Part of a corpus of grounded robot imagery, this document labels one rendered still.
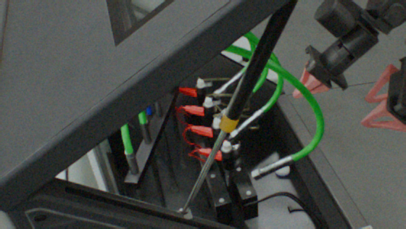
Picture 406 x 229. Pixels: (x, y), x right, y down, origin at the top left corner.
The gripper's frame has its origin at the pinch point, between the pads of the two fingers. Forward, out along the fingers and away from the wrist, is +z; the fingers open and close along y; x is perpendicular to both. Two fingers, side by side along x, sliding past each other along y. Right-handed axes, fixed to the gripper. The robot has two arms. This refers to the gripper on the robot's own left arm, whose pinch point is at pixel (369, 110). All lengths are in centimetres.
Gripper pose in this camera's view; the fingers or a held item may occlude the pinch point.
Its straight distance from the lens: 82.0
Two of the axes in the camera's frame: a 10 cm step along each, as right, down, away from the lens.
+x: 7.6, 5.3, 3.7
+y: -2.7, 7.8, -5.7
